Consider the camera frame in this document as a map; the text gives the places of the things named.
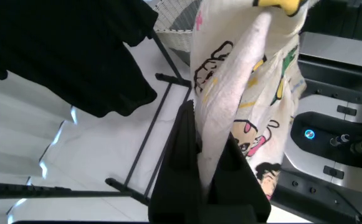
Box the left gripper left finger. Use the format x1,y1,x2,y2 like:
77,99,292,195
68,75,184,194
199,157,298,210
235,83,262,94
148,99,204,223

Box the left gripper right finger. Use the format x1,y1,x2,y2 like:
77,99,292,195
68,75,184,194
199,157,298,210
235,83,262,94
207,132,272,223

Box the cream printed garment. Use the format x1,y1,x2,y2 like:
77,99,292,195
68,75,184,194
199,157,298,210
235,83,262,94
189,0,320,202

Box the black garment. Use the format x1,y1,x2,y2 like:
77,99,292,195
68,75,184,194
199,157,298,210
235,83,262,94
0,0,159,118

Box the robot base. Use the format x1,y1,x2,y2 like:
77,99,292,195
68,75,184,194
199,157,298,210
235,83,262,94
269,0,362,224

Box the black clothes rack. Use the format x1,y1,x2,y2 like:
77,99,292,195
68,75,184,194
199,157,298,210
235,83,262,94
0,29,194,207

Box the white laundry basket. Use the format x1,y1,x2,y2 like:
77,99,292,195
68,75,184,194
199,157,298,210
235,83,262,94
151,0,202,65

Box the white curtain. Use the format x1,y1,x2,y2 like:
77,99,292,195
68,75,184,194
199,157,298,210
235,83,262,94
0,70,77,187

